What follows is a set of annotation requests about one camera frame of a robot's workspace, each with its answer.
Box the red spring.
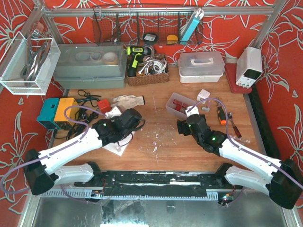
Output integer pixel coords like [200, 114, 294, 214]
[173, 99, 189, 112]

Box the beige work glove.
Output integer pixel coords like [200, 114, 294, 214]
[111, 95, 145, 109]

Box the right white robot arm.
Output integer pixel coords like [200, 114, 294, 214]
[177, 114, 303, 210]

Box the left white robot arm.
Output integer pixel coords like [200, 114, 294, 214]
[23, 108, 145, 195]

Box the translucent plastic spring box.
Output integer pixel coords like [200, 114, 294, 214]
[166, 93, 196, 120]

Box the red cube adapter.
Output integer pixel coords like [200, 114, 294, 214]
[97, 99, 112, 114]

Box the white cube power adapter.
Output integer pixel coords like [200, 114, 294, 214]
[196, 89, 210, 101]

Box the white plastic storage case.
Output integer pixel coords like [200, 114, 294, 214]
[178, 52, 225, 83]

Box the teal and yellow device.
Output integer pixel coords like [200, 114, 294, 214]
[36, 97, 78, 131]

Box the red mat under supply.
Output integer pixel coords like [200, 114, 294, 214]
[225, 63, 252, 94]

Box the grey green plastic toolbox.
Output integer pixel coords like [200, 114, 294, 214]
[53, 44, 127, 89]

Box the woven wicker basket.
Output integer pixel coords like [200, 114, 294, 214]
[126, 54, 169, 86]

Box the white bench power supply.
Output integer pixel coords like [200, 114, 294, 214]
[236, 47, 263, 89]

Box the yellow tape measure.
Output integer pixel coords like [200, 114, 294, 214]
[167, 35, 178, 45]

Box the blue white power strip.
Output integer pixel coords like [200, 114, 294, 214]
[180, 8, 205, 45]

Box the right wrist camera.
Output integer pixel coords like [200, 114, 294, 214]
[185, 106, 199, 117]

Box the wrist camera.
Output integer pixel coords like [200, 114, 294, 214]
[105, 106, 122, 119]
[185, 106, 199, 117]

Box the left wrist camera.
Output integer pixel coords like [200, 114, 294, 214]
[105, 106, 122, 119]

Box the white peg base plate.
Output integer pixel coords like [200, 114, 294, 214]
[103, 132, 134, 156]

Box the metal T bracket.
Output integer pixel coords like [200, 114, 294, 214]
[202, 101, 211, 112]

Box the orange handle screwdriver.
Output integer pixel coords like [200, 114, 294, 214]
[216, 104, 227, 125]

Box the black cable bundle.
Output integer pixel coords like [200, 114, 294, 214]
[53, 89, 102, 140]

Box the red handle ratchet wrench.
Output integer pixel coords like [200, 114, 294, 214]
[228, 112, 242, 138]

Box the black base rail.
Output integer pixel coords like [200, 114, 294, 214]
[74, 171, 241, 197]

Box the yellow green cordless drill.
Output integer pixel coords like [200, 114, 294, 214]
[126, 45, 152, 77]

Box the black wire hanging basket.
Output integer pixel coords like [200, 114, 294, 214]
[92, 5, 205, 47]

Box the clear acrylic wall bin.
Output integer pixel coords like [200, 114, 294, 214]
[0, 32, 61, 96]

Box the aluminium frame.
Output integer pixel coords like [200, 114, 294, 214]
[0, 0, 293, 71]

